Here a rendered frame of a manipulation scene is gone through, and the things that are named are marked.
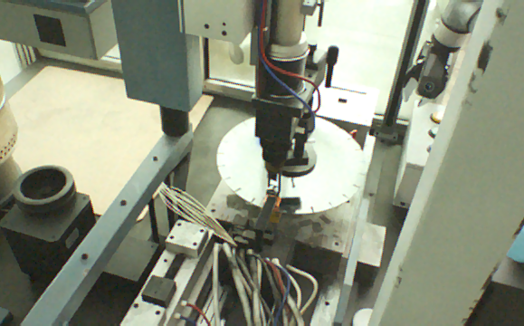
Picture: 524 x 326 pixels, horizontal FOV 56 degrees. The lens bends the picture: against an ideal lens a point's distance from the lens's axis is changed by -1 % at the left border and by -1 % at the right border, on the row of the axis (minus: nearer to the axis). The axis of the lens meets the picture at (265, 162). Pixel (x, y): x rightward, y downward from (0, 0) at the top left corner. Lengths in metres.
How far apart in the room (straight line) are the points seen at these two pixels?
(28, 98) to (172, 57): 1.04
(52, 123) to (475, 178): 1.46
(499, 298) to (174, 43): 0.97
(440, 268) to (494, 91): 0.09
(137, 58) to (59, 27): 0.18
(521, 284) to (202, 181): 0.81
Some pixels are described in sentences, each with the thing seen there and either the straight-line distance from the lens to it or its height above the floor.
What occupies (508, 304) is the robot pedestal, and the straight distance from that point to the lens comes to 1.35.
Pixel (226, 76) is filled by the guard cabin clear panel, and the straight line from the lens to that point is 1.61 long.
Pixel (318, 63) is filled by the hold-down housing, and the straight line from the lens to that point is 0.84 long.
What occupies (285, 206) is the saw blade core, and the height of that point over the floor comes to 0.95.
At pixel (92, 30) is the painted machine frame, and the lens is 0.86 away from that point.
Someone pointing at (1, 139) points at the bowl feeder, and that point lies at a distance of 1.24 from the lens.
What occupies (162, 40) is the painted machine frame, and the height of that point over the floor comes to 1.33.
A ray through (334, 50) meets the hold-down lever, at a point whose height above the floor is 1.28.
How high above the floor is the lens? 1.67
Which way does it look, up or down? 42 degrees down
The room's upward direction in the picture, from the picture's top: 4 degrees clockwise
